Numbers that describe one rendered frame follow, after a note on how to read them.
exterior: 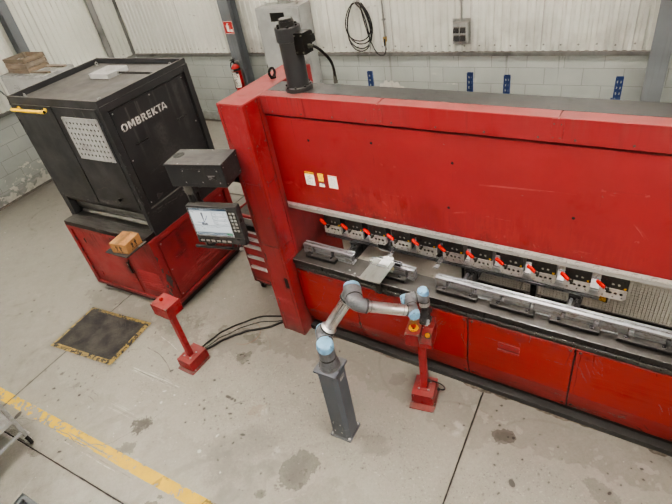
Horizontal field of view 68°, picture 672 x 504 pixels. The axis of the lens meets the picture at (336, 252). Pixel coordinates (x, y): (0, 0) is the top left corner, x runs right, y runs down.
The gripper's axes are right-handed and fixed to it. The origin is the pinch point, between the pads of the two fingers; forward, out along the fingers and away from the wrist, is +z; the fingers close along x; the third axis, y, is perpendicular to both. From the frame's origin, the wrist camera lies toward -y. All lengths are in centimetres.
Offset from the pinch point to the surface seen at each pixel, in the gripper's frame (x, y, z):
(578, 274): -92, 23, -44
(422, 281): 12.4, 41.7, 0.1
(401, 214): 24, 46, -61
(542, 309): -74, 24, -6
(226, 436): 150, -85, 76
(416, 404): 10, -17, 82
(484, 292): -35.4, 31.8, -7.1
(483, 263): -34, 33, -34
